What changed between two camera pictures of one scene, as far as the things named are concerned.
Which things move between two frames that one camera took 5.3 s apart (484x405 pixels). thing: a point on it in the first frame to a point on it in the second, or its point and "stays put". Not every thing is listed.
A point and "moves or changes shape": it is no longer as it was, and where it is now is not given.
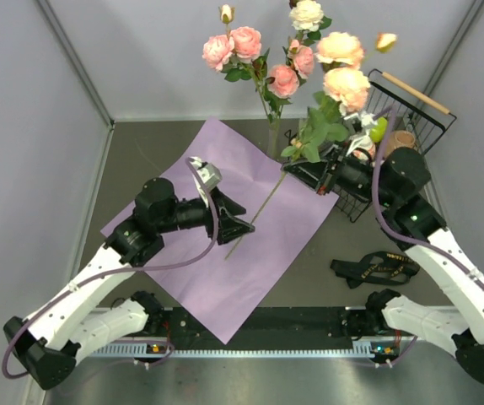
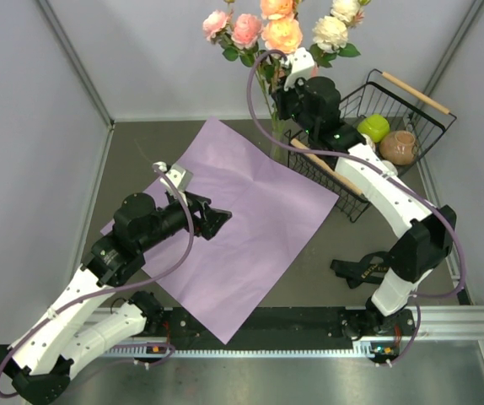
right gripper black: [309, 172] to [282, 95]
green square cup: [378, 132] stays put
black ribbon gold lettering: [384, 266] stays put
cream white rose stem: [308, 20] to [330, 32]
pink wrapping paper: [223, 288] stays put
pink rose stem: [235, 54] moves or changes shape
